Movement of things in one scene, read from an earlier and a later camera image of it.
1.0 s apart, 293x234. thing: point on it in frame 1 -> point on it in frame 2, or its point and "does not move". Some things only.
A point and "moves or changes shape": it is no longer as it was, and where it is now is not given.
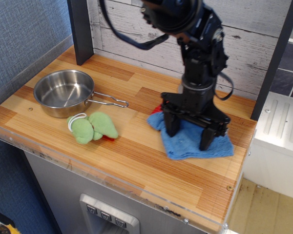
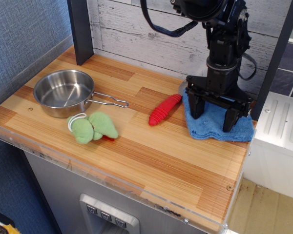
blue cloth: [186, 143] moves or changes shape
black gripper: [197, 104] -> [221, 87]
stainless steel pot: [66, 93] does not move
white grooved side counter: [275, 158] does not move
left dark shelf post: [82, 29] does not move
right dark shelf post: [276, 60] does not move
